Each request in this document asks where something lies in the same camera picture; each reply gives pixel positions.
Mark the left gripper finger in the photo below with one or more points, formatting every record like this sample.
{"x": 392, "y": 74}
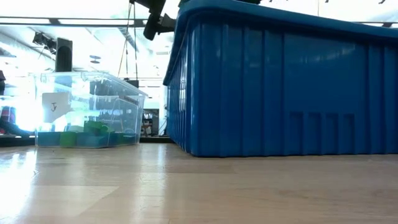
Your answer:
{"x": 151, "y": 28}
{"x": 167, "y": 24}

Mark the clear plastic block container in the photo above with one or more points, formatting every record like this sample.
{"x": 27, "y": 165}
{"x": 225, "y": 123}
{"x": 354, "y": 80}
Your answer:
{"x": 130, "y": 105}

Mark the blue block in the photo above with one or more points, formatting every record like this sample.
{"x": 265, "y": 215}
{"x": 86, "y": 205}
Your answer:
{"x": 48, "y": 139}
{"x": 91, "y": 140}

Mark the large blue plastic bin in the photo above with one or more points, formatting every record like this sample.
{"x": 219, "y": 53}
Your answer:
{"x": 280, "y": 93}

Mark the green cube block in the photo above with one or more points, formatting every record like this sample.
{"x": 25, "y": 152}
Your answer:
{"x": 68, "y": 139}

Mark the black ceiling column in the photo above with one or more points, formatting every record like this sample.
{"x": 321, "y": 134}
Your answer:
{"x": 63, "y": 56}

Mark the white card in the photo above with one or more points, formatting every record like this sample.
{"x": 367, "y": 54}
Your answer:
{"x": 56, "y": 107}

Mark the red blue background canister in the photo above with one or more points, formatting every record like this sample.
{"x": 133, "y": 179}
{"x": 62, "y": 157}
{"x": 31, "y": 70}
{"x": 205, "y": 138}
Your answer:
{"x": 8, "y": 114}

